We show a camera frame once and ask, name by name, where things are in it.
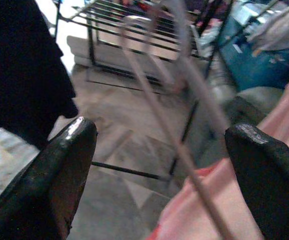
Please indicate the black metal drying rack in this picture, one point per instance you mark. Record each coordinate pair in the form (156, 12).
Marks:
(92, 45)

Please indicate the pink garment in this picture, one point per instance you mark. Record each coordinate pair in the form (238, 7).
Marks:
(184, 217)

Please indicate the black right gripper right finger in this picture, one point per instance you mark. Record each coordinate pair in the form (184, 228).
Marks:
(272, 187)

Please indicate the large black t-shirt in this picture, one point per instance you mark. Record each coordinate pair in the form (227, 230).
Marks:
(22, 62)

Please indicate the translucent pale plastic hanger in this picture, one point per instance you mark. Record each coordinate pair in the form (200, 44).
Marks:
(199, 187)

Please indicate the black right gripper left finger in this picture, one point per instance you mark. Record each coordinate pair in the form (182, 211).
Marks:
(47, 187)

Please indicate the grey cloth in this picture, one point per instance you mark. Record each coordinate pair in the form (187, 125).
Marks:
(279, 30)

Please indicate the blue storage bag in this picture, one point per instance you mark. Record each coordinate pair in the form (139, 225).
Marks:
(254, 67)

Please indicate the white low platform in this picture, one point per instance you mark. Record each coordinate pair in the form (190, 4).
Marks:
(84, 50)

